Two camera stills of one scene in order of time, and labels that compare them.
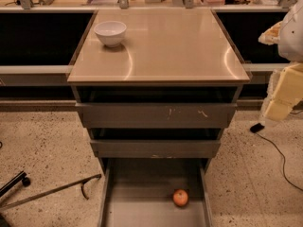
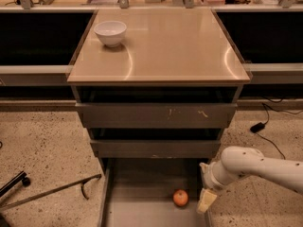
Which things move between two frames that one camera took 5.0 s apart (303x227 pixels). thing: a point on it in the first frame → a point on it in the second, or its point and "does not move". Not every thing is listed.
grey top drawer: x=155 y=115 does not move
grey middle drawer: x=155 y=148 does not move
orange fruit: x=180 y=198 does not move
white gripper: x=292 y=38 → x=209 y=176
